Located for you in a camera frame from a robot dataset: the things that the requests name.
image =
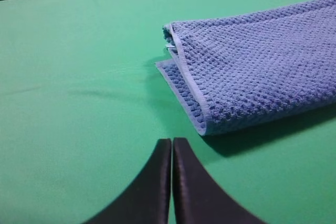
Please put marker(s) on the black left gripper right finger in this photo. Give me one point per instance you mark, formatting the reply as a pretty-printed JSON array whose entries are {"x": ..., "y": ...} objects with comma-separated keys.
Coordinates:
[{"x": 197, "y": 197}]

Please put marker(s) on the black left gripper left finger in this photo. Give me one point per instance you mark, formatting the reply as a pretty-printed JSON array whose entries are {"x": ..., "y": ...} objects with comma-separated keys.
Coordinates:
[{"x": 147, "y": 198}]

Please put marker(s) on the blue waffle-weave towel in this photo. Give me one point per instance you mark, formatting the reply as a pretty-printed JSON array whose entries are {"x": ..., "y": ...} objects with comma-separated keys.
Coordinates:
[{"x": 236, "y": 72}]

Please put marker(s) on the white towel label tag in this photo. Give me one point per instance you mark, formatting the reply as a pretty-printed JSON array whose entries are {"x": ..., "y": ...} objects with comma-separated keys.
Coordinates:
[{"x": 170, "y": 47}]

